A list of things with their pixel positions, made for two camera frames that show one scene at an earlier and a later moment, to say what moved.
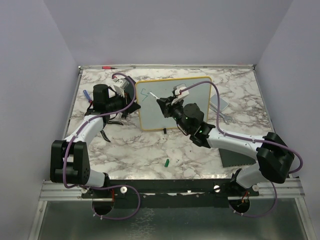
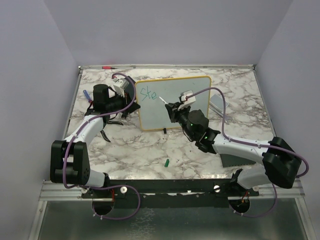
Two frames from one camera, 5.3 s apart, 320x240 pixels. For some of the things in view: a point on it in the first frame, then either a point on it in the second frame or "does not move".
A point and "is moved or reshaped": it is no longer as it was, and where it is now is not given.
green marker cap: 167,163 does not move
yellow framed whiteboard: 151,115 does not move
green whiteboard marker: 156,97 is moved or reshaped
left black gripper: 132,106 does not move
